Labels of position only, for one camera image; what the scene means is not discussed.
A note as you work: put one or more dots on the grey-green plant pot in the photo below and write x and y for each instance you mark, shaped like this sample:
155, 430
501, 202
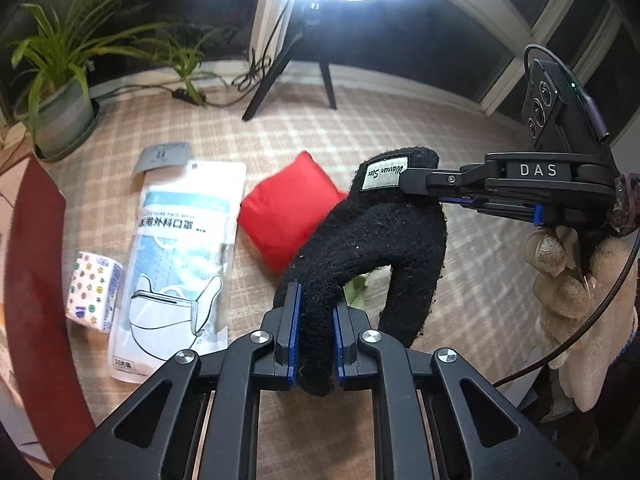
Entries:
62, 120

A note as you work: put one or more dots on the small spider plant offshoot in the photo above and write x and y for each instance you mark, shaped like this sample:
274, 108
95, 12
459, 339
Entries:
187, 62

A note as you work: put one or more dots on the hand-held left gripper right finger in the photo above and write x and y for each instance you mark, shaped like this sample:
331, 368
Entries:
337, 340

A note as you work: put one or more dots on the large spider plant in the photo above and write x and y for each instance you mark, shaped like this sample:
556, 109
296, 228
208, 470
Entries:
55, 55

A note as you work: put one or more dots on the black knitted glove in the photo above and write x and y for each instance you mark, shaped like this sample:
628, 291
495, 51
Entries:
370, 240

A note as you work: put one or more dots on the face mask packet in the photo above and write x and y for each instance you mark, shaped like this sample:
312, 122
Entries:
175, 270

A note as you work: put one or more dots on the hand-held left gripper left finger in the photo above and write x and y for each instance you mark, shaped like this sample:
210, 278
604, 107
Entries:
295, 332

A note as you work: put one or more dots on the dark red board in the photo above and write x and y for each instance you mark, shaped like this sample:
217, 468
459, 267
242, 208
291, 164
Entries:
40, 285

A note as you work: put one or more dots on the star print tissue packet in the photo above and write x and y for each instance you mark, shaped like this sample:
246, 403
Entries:
92, 290

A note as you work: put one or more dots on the grey foil sachet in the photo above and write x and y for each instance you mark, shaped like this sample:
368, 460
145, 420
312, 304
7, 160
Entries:
162, 157

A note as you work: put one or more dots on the plaid cloth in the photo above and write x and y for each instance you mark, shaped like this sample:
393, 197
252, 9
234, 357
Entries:
450, 125

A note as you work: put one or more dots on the red beanbag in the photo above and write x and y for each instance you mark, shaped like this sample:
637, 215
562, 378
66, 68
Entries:
285, 220

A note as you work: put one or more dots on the white window frame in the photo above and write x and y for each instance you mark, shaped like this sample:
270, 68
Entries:
505, 25

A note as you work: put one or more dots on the person's right hand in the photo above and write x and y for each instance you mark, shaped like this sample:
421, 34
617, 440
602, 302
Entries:
565, 300

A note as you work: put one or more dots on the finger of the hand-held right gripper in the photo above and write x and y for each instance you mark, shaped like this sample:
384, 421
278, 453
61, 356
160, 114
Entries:
450, 180
538, 214

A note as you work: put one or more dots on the small green object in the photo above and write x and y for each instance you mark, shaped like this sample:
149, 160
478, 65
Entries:
359, 290

